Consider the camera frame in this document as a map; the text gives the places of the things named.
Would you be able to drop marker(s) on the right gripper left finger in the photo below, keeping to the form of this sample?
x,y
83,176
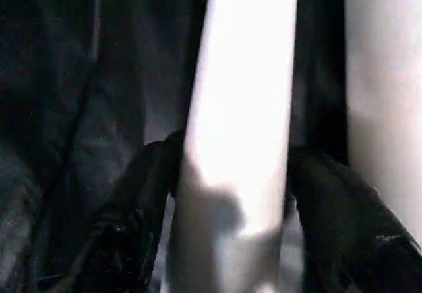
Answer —
x,y
128,227

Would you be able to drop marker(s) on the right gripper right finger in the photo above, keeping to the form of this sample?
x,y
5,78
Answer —
x,y
349,233

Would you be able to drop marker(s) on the black plastic mat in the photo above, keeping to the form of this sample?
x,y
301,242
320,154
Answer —
x,y
79,75

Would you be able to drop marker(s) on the white plastic table leg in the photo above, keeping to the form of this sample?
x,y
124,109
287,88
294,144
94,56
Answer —
x,y
389,108
244,108

